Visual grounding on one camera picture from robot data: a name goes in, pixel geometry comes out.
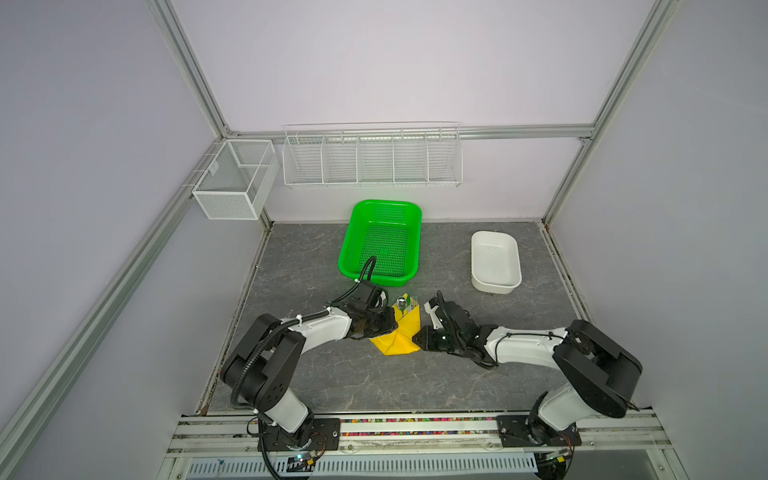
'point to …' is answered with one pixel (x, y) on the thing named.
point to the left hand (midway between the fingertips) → (399, 328)
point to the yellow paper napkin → (401, 341)
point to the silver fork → (414, 304)
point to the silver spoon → (401, 301)
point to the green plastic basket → (388, 230)
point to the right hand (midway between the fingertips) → (413, 341)
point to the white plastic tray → (495, 262)
